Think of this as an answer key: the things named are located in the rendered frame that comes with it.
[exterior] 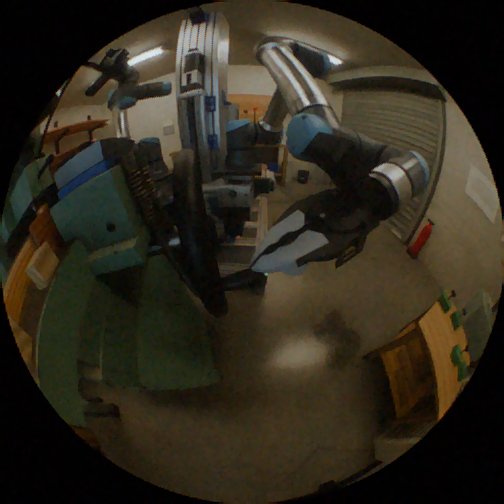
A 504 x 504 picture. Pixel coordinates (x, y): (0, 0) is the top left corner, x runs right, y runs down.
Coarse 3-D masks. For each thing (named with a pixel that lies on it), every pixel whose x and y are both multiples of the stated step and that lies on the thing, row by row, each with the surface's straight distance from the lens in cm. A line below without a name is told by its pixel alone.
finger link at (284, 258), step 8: (304, 232) 17; (312, 232) 17; (296, 240) 16; (304, 240) 16; (312, 240) 16; (320, 240) 16; (280, 248) 16; (288, 248) 16; (296, 248) 16; (304, 248) 16; (312, 248) 15; (264, 256) 16; (272, 256) 16; (280, 256) 16; (288, 256) 15; (296, 256) 15; (256, 264) 17; (264, 264) 16; (272, 264) 16; (280, 264) 16; (288, 264) 15; (296, 264) 15; (264, 272) 17; (272, 272) 17; (288, 272) 19; (296, 272) 20
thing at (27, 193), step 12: (36, 168) 39; (48, 168) 41; (24, 180) 38; (36, 180) 38; (48, 180) 40; (12, 192) 46; (24, 192) 39; (36, 192) 37; (12, 204) 47; (24, 204) 40; (36, 204) 41; (24, 216) 48
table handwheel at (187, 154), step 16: (176, 160) 18; (192, 160) 17; (176, 176) 15; (192, 176) 15; (176, 192) 14; (192, 192) 14; (176, 208) 14; (192, 208) 13; (176, 224) 14; (192, 224) 13; (208, 224) 24; (176, 240) 26; (192, 240) 12; (208, 240) 13; (192, 256) 13; (208, 256) 13; (192, 272) 14; (208, 272) 13; (208, 288) 14; (208, 304) 16; (224, 304) 18
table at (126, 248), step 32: (64, 256) 24; (96, 256) 24; (128, 256) 21; (32, 288) 32; (64, 288) 23; (32, 320) 24; (64, 320) 22; (32, 352) 22; (64, 352) 22; (64, 384) 22; (64, 416) 22
